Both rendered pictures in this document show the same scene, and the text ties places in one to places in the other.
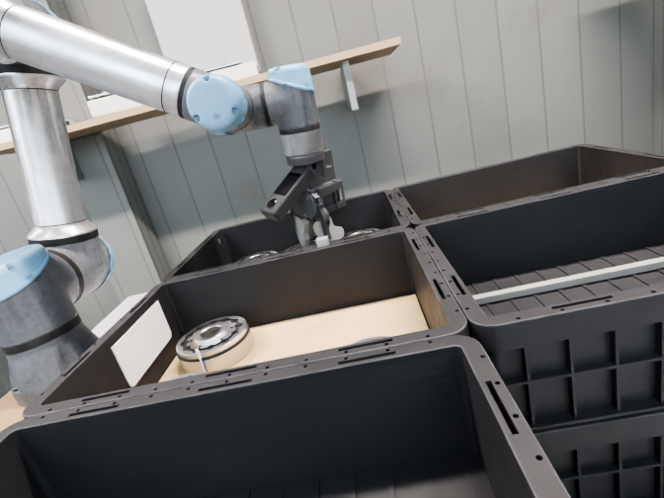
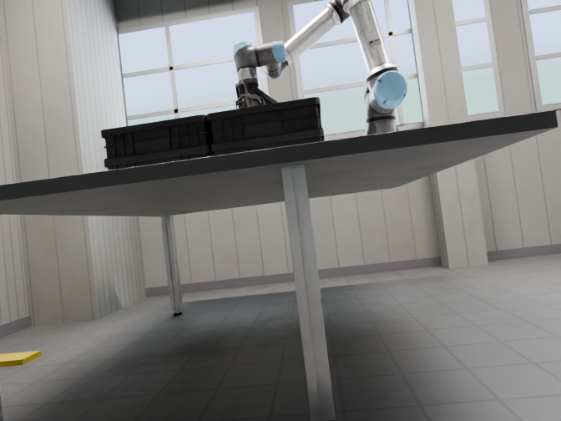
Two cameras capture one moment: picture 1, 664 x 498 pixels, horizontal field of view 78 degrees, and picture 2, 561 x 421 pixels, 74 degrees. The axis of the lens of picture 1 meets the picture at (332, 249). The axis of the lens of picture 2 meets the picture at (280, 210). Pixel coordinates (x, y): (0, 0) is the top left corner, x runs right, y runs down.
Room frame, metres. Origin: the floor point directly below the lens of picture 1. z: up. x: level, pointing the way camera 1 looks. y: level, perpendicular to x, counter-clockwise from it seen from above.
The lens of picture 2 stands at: (2.14, 0.07, 0.52)
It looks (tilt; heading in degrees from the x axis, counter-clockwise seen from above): 2 degrees up; 180
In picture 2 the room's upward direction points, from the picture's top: 7 degrees counter-clockwise
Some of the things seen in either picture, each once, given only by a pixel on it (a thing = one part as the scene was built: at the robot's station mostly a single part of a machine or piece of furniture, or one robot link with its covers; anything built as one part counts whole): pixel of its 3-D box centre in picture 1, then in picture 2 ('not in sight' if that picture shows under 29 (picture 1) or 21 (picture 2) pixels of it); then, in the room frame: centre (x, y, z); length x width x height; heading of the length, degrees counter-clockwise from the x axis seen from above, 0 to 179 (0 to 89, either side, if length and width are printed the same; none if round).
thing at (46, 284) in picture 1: (24, 290); (380, 102); (0.67, 0.51, 0.96); 0.13 x 0.12 x 0.14; 177
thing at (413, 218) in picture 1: (512, 184); (169, 134); (0.70, -0.34, 0.92); 0.40 x 0.30 x 0.02; 84
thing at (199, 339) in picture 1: (210, 332); not in sight; (0.53, 0.19, 0.86); 0.05 x 0.05 x 0.01
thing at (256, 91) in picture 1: (236, 109); (270, 55); (0.77, 0.10, 1.15); 0.11 x 0.11 x 0.08; 87
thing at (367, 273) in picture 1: (277, 344); not in sight; (0.44, 0.09, 0.87); 0.40 x 0.30 x 0.11; 84
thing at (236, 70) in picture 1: (227, 77); not in sight; (2.20, 0.28, 1.39); 0.34 x 0.32 x 0.08; 86
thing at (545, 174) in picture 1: (515, 210); (169, 147); (0.70, -0.34, 0.87); 0.40 x 0.30 x 0.11; 84
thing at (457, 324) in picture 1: (265, 306); not in sight; (0.44, 0.09, 0.92); 0.40 x 0.30 x 0.02; 84
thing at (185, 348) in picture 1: (211, 335); not in sight; (0.53, 0.19, 0.86); 0.10 x 0.10 x 0.01
